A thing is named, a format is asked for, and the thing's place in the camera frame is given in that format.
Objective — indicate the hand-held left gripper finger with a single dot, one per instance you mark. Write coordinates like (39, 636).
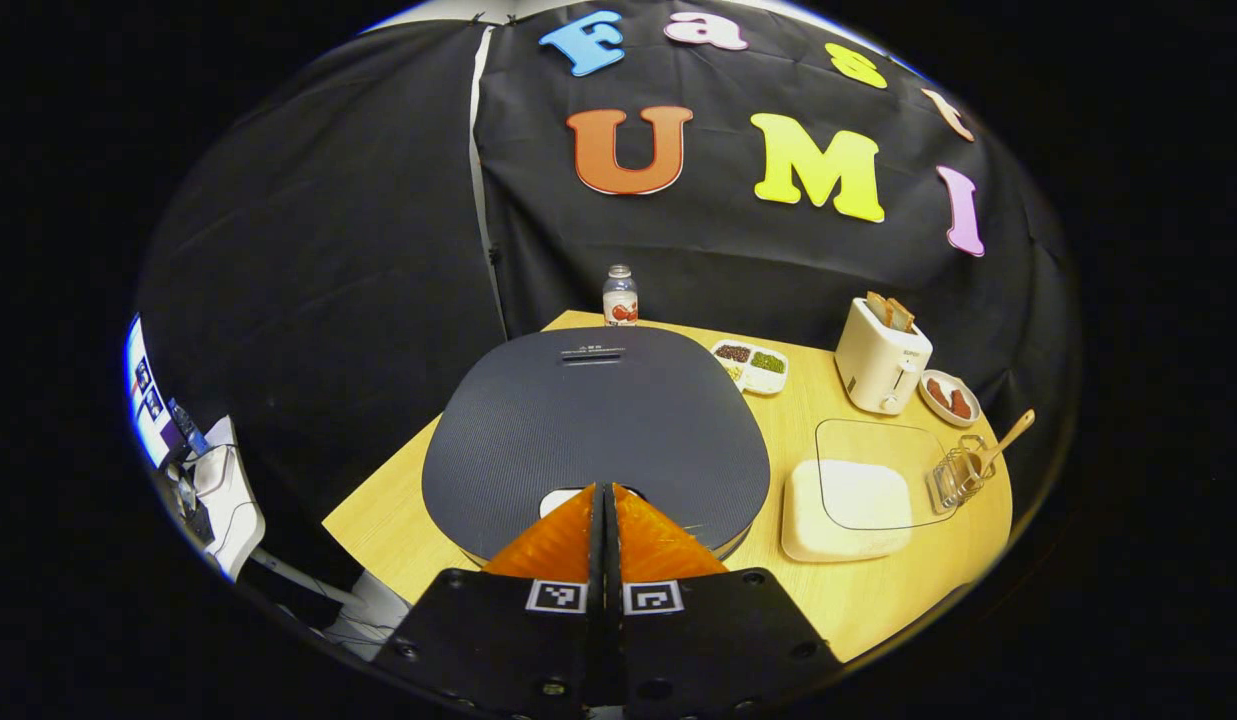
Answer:
(611, 545)
(597, 545)

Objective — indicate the black and silver rice cooker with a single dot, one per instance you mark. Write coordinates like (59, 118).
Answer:
(598, 420)

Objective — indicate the wooden spoon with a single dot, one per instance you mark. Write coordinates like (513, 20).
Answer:
(1008, 440)

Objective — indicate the white divided bean dish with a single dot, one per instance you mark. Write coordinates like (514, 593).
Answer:
(750, 378)

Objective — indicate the clear bottle with red label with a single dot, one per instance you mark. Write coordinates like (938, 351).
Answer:
(620, 300)

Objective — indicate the clear glass container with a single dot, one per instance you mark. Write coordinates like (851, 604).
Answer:
(878, 440)

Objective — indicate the white toaster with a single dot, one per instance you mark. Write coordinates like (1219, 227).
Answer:
(878, 370)

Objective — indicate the round white plate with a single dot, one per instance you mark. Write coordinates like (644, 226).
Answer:
(938, 412)

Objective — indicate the brown toast slice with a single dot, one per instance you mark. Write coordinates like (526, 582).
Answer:
(878, 306)
(901, 316)

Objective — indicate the brown meat piece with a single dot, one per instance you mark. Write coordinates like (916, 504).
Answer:
(961, 404)
(939, 392)

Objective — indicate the white device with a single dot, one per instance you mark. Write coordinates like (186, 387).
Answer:
(233, 500)

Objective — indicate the wall poster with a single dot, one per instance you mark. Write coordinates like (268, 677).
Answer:
(148, 400)

